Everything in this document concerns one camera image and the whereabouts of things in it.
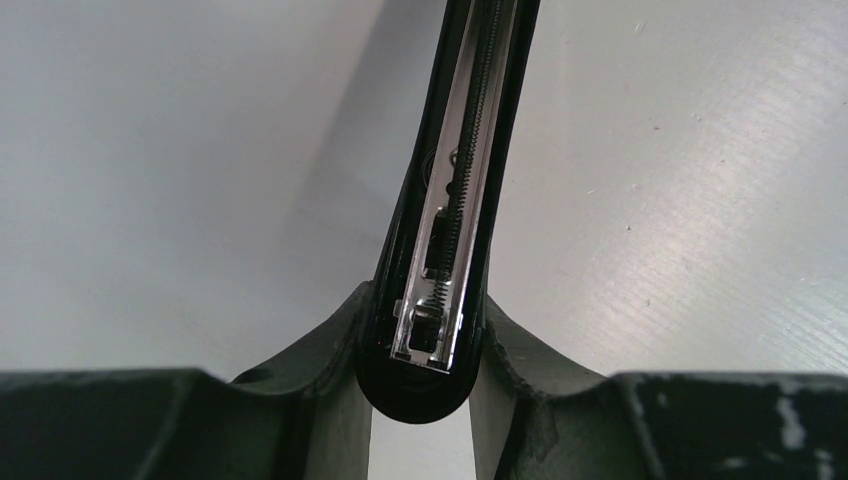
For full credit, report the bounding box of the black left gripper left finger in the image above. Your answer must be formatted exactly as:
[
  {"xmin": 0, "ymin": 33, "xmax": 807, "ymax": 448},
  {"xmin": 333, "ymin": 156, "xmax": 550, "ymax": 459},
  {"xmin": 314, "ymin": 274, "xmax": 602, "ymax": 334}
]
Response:
[{"xmin": 1, "ymin": 284, "xmax": 372, "ymax": 479}]

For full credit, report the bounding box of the black stapler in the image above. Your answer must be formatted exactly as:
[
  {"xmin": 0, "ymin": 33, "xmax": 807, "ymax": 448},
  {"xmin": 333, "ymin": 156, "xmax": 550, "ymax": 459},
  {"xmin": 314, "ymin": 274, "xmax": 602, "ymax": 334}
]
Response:
[{"xmin": 356, "ymin": 1, "xmax": 540, "ymax": 424}]

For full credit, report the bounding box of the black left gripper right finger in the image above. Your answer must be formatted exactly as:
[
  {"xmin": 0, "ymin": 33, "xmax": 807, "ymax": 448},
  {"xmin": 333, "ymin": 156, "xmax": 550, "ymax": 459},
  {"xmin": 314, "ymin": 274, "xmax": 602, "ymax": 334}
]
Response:
[{"xmin": 469, "ymin": 302, "xmax": 847, "ymax": 479}]

